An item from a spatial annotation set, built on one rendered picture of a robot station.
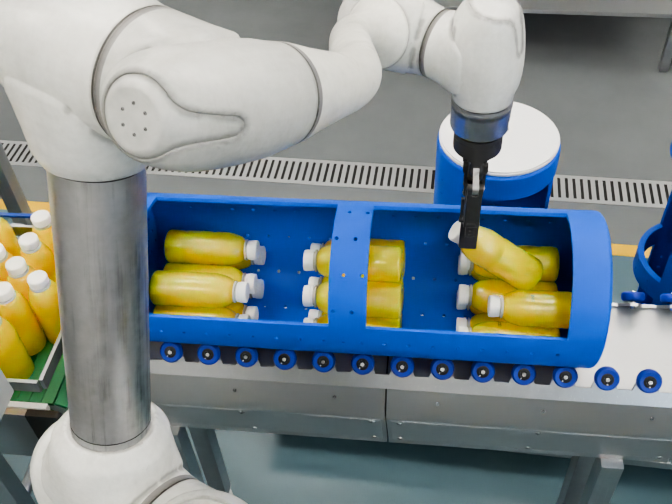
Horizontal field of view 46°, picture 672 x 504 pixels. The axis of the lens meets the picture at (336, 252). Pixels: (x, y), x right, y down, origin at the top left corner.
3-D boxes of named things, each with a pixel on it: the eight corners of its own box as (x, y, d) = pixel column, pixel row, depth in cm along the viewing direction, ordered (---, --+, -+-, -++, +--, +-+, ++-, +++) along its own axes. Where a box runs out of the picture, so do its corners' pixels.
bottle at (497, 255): (535, 254, 146) (467, 212, 141) (550, 268, 140) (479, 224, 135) (513, 284, 148) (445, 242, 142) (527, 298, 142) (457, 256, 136)
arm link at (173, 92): (334, 42, 71) (221, 4, 77) (189, 55, 57) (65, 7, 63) (309, 179, 76) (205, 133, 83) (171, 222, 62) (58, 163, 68)
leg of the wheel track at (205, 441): (230, 507, 236) (193, 385, 191) (211, 505, 237) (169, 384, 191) (234, 489, 240) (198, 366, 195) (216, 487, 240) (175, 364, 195)
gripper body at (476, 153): (504, 146, 118) (498, 192, 125) (503, 111, 124) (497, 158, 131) (453, 144, 119) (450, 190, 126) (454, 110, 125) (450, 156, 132)
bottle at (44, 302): (47, 349, 166) (21, 298, 154) (47, 325, 170) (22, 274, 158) (80, 342, 167) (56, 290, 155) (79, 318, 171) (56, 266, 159)
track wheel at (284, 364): (300, 357, 152) (301, 354, 154) (280, 343, 152) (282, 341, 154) (287, 375, 153) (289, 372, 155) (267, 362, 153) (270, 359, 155)
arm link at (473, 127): (512, 79, 120) (508, 112, 125) (451, 78, 121) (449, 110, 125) (515, 116, 114) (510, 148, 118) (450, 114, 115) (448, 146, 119)
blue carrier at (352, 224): (588, 398, 146) (622, 303, 125) (127, 368, 156) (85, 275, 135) (575, 278, 165) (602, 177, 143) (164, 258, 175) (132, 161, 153)
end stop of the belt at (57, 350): (47, 389, 153) (42, 380, 151) (43, 389, 153) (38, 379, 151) (110, 240, 180) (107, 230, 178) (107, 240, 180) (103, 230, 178)
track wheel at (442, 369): (459, 367, 149) (459, 364, 151) (439, 353, 149) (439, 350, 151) (445, 386, 150) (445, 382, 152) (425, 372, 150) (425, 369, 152)
